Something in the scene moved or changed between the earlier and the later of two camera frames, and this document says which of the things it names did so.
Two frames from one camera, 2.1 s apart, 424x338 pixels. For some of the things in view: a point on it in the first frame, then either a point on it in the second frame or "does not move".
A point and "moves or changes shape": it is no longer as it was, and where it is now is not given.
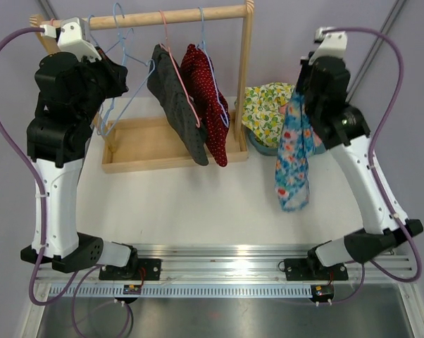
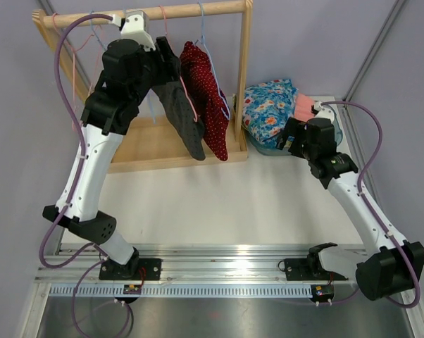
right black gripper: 306,69 -> 294,127
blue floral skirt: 298,141 -> 267,107
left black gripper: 116,73 -> 169,69
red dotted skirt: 211,105 does not move
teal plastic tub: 262,147 does not move
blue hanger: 150,63 moves or changes shape
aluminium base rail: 236,264 does not move
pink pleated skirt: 282,109 -> 303,110
